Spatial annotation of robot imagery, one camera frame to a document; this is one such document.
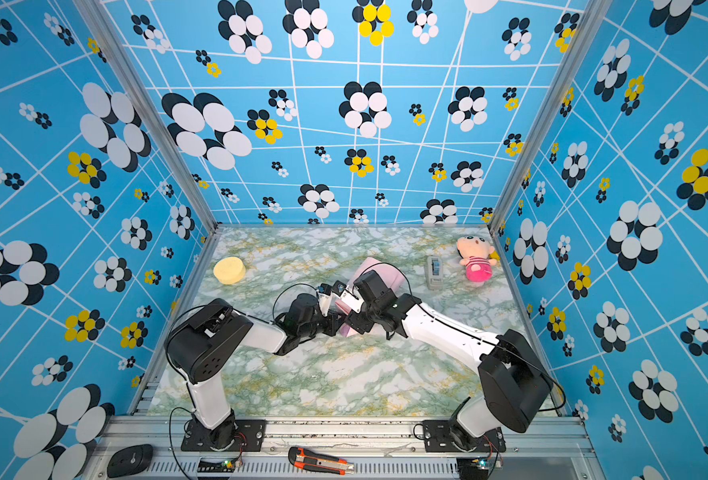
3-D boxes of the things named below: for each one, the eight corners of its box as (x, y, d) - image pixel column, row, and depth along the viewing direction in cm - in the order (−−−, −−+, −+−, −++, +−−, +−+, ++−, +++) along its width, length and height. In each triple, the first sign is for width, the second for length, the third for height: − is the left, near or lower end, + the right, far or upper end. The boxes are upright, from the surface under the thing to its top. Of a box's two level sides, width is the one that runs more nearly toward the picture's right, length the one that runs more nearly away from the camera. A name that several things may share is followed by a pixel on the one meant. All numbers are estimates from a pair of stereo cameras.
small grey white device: (427, 289, 103) (429, 282, 99) (426, 263, 110) (428, 255, 106) (441, 290, 102) (444, 283, 99) (439, 264, 110) (442, 256, 106)
